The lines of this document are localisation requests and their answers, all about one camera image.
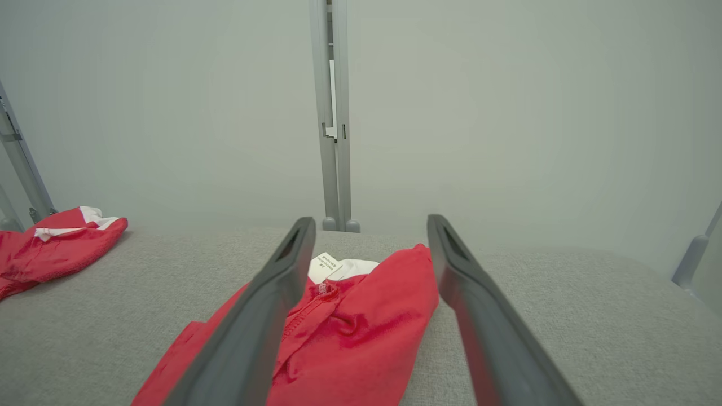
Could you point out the red jacket with white trim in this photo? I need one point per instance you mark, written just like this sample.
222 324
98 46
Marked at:
361 338

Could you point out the red hooded top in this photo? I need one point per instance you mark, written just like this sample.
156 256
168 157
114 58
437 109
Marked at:
56 254

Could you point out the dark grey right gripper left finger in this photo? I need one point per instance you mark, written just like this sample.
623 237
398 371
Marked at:
248 338

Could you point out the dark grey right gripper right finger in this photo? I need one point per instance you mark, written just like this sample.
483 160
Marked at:
496 338

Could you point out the grey double partition post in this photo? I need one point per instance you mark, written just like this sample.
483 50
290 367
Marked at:
341 169

